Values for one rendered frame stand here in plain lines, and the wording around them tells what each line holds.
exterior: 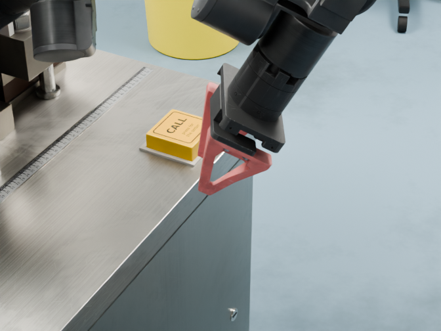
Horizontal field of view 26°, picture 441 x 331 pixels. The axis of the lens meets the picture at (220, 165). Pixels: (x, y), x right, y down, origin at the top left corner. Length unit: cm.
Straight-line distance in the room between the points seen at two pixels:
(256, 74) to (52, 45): 27
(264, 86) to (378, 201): 179
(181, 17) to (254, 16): 235
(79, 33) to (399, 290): 148
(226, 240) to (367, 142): 151
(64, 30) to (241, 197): 47
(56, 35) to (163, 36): 221
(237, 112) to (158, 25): 238
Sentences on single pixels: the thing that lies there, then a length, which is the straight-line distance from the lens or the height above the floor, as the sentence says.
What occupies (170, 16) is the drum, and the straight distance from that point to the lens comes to 321.
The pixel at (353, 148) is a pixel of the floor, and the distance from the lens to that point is 286.
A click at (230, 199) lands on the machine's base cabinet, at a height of 76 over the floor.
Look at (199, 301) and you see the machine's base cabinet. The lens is 140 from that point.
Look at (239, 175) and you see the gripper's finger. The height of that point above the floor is 107.
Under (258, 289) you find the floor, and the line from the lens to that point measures 236.
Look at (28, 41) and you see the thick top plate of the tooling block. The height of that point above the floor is 103.
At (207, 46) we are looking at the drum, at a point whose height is 5.
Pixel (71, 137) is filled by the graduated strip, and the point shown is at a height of 90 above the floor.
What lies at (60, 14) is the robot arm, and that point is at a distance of 107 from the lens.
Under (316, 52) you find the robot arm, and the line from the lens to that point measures 87.
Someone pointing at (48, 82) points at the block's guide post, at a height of 92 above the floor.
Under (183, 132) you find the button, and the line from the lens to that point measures 124.
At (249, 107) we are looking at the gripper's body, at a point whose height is 114.
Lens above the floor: 162
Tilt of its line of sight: 36 degrees down
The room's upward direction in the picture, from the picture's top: straight up
